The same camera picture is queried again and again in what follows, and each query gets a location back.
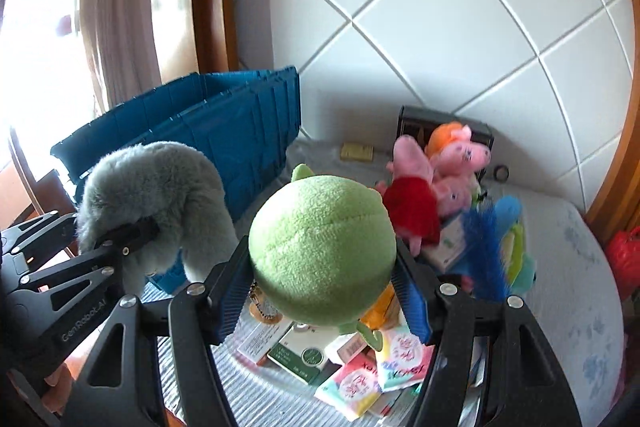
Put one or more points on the dark open box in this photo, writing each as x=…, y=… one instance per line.
x=415, y=122

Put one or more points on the red plastic bag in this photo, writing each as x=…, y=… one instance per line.
x=625, y=252

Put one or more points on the white and pink box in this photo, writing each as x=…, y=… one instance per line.
x=347, y=347

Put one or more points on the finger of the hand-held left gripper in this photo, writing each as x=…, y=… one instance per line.
x=45, y=232
x=120, y=247

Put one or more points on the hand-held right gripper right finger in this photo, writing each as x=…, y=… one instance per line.
x=414, y=307

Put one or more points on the white and orange box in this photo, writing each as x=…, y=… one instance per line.
x=260, y=341

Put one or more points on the black tape roll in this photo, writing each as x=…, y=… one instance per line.
x=501, y=173

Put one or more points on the pink pig plush red dress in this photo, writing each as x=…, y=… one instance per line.
x=412, y=207

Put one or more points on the beige curtain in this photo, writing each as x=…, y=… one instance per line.
x=120, y=7

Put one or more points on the grey plush toy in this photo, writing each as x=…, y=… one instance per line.
x=150, y=187

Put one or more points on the blue fuzzy plush toy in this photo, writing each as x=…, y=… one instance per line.
x=482, y=247

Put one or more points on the small yellow box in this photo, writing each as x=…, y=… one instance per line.
x=357, y=151

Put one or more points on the dark green box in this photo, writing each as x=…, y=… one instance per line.
x=300, y=354

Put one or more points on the blue fabric storage bin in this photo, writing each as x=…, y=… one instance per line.
x=240, y=127

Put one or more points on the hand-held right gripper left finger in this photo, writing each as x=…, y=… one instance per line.
x=232, y=297

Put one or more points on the pink pig plush blue dress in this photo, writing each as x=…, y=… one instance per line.
x=452, y=196

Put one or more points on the round green plush toy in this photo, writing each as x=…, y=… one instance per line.
x=320, y=247

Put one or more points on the pink tissue packet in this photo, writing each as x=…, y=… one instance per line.
x=405, y=349
x=350, y=382

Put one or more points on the pink pig plush orange dress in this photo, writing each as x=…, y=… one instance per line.
x=460, y=152

